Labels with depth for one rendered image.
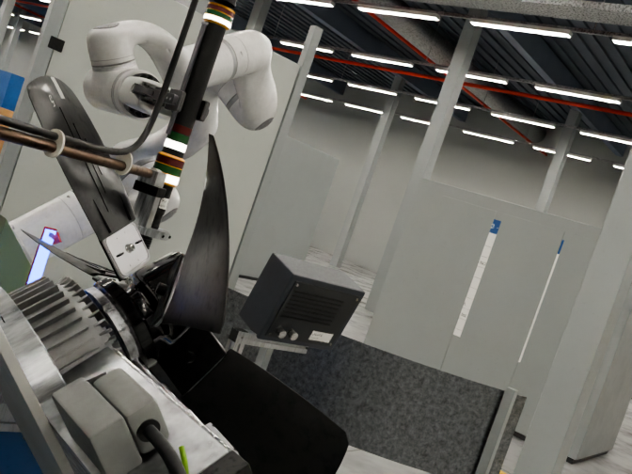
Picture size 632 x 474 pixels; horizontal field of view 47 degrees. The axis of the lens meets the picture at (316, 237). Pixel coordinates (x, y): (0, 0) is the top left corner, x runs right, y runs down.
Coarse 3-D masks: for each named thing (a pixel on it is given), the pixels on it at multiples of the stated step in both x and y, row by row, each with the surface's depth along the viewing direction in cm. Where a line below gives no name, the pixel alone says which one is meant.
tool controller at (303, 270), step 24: (288, 264) 177; (312, 264) 188; (264, 288) 179; (288, 288) 174; (312, 288) 178; (336, 288) 183; (360, 288) 191; (240, 312) 184; (264, 312) 177; (288, 312) 177; (312, 312) 182; (336, 312) 187; (264, 336) 178; (288, 336) 181; (312, 336) 187; (336, 336) 192
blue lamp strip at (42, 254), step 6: (48, 234) 139; (42, 240) 138; (48, 240) 139; (42, 246) 139; (42, 252) 139; (48, 252) 140; (36, 258) 139; (42, 258) 139; (36, 264) 139; (42, 264) 140; (36, 270) 139; (42, 270) 140; (30, 276) 139; (36, 276) 139
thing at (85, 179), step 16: (48, 80) 98; (32, 96) 91; (64, 96) 102; (48, 112) 94; (64, 112) 99; (80, 112) 106; (48, 128) 93; (64, 128) 97; (80, 128) 102; (64, 160) 95; (80, 176) 98; (96, 176) 101; (112, 176) 106; (80, 192) 97; (96, 192) 100; (112, 192) 104; (96, 208) 99; (112, 208) 103; (128, 208) 106; (96, 224) 99; (112, 224) 102; (128, 224) 105
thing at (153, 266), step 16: (176, 256) 106; (144, 272) 104; (160, 272) 103; (112, 288) 99; (128, 288) 104; (144, 288) 102; (128, 304) 98; (144, 304) 102; (128, 320) 97; (144, 320) 98; (144, 336) 98; (160, 336) 104; (176, 336) 104; (144, 352) 99
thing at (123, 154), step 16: (192, 0) 103; (192, 16) 103; (176, 48) 103; (176, 64) 103; (160, 96) 103; (16, 128) 76; (32, 128) 78; (64, 144) 83; (80, 144) 88; (96, 144) 92; (128, 160) 99
